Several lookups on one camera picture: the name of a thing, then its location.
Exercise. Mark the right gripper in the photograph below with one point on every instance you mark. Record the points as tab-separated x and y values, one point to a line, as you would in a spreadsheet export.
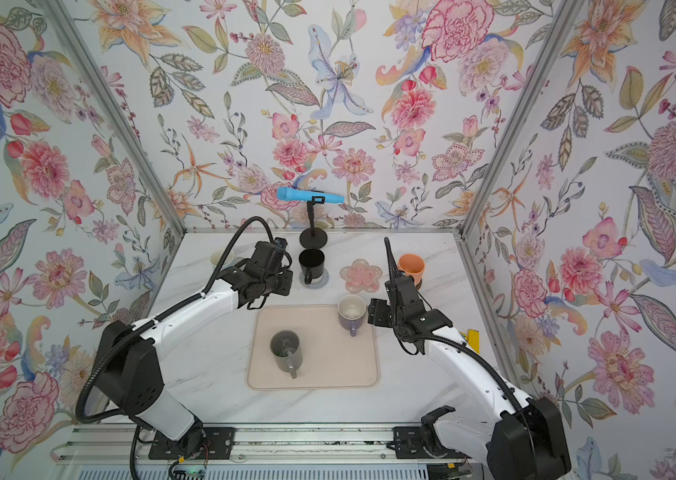
377	308

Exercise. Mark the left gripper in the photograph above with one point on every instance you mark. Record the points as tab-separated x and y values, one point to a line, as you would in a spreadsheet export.
288	280

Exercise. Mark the orange cup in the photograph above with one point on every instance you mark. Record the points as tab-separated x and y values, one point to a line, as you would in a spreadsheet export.
414	266

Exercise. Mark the black cup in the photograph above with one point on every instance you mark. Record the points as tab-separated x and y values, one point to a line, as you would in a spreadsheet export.
312	263

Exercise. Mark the blue woven round coaster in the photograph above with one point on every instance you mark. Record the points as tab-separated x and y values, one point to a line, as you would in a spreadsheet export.
317	283

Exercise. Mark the white cup with purple outside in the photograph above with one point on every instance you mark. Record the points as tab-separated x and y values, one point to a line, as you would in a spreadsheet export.
352	311

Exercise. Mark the grey cup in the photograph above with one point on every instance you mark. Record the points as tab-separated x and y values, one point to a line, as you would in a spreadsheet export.
285	346

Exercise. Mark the light blue cup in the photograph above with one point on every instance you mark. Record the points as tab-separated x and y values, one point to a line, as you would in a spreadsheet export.
217	258

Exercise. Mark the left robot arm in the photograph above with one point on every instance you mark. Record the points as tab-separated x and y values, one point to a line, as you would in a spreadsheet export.
127	369

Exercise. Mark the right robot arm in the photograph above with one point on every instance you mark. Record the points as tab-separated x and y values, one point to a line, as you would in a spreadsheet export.
506	430

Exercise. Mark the pink flower silicone coaster right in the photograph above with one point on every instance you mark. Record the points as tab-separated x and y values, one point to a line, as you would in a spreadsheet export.
361	276

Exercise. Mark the black microphone stand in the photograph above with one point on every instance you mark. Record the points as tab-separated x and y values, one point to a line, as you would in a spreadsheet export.
313	237

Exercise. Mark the blue microphone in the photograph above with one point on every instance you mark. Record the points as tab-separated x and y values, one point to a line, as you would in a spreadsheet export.
288	194

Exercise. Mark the beige silicone tray mat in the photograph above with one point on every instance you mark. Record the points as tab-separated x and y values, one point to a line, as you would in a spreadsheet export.
332	358

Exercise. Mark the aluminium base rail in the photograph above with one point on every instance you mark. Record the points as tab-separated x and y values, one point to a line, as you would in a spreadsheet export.
260	443

